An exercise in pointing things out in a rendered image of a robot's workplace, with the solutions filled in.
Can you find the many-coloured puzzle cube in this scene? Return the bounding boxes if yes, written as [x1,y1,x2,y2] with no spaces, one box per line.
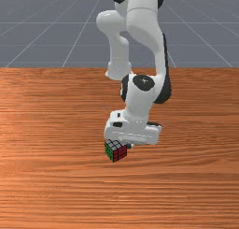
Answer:
[104,138,129,164]

